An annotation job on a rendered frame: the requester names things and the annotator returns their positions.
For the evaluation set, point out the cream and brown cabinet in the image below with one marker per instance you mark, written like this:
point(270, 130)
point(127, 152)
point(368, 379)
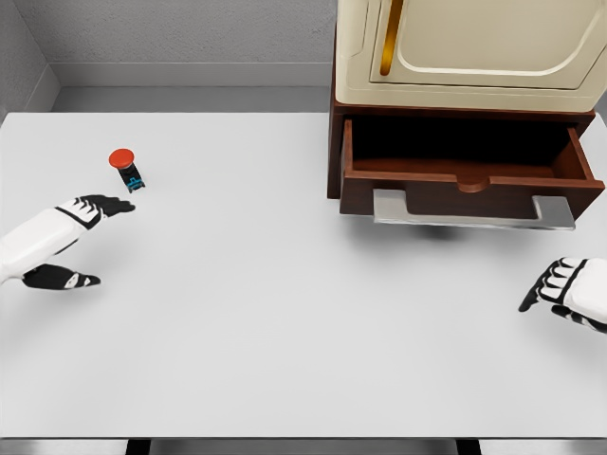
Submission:
point(474, 52)

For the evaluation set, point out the brown wooden drawer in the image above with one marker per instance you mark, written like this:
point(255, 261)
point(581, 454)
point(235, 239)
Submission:
point(467, 182)

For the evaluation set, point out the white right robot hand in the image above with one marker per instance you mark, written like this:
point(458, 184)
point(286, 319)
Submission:
point(581, 284)

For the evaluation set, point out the red button switch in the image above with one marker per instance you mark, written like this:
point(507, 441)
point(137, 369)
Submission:
point(127, 167)

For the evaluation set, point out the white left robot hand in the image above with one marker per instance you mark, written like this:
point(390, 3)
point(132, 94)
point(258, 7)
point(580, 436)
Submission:
point(45, 234)

